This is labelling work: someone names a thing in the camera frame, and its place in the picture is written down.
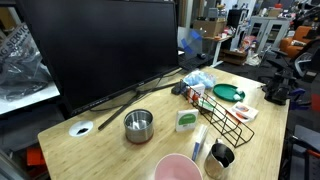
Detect black wire rack basket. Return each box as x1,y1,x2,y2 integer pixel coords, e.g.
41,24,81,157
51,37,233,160
180,80,255,148

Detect white box red circle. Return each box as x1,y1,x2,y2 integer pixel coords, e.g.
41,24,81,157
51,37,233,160
187,83,205,103

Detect blue white plastic packet bag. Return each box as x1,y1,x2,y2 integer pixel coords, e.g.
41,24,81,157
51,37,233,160
183,70,216,89

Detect cardboard box on desk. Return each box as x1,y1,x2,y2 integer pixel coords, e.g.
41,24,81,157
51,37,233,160
193,20,226,37

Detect black desk clamp vise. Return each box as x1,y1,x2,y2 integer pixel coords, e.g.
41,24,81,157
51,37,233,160
262,69,296,105

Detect black power adapter brick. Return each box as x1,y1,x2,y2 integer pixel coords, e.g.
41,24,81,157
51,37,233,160
171,81,186,95

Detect small steel pitcher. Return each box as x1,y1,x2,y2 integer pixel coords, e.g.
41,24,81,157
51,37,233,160
204,138,235,180

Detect large black computer monitor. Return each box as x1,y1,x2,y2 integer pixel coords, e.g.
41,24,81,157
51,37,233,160
16,0,178,115

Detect white cabinet glass doors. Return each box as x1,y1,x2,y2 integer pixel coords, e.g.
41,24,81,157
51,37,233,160
247,16,290,54

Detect clear plastic bag with print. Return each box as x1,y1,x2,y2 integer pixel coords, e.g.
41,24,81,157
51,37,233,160
0,23,52,101

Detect white green box in rack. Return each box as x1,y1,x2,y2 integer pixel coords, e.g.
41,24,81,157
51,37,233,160
198,98,215,112

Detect white orange flat box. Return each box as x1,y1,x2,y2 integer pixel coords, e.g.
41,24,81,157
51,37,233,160
227,102,258,123

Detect orange armchair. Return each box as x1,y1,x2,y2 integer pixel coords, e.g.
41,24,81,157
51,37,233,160
279,26,311,58

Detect pink plastic cup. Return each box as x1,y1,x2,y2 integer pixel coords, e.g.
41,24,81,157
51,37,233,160
154,153,203,180

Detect blue white toothpaste box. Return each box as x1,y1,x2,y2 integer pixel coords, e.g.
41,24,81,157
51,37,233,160
192,124,208,161

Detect round stainless steel tin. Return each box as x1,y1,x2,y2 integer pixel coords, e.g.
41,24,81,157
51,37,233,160
124,109,154,144

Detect green round plate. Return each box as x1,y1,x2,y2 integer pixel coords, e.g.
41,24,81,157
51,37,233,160
213,84,245,102

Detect black keyboard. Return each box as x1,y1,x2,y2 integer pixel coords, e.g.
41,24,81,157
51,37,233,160
178,53,213,71

